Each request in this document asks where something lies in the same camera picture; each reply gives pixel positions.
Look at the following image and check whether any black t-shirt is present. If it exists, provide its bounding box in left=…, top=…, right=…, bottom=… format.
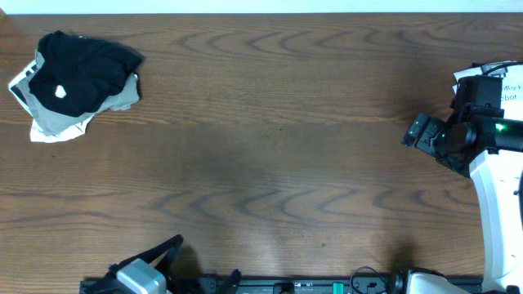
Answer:
left=29, top=31, right=142, bottom=117

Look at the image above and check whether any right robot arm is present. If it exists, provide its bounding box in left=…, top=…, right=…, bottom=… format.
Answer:
left=401, top=114, right=522, bottom=293

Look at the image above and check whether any white printed garment under khaki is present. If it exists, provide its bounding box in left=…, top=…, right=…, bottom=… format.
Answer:
left=8, top=60, right=93, bottom=143

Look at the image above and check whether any khaki folded shirt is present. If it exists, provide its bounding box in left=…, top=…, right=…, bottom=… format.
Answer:
left=16, top=51, right=139, bottom=136

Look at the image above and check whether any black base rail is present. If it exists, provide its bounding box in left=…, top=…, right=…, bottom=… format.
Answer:
left=79, top=274, right=487, bottom=294

